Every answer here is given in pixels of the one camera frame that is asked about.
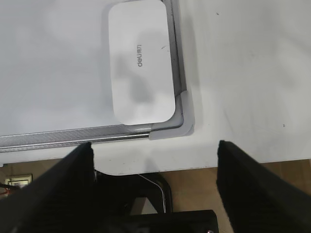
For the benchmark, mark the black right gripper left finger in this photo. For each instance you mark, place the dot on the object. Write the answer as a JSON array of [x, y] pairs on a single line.
[[59, 201]]

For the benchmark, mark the white board with grey frame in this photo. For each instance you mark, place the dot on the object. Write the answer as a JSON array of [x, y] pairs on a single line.
[[55, 84]]

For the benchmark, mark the white board eraser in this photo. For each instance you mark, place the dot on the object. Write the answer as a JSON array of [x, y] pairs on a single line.
[[140, 62]]

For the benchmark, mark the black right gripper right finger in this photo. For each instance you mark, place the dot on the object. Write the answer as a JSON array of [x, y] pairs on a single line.
[[255, 199]]

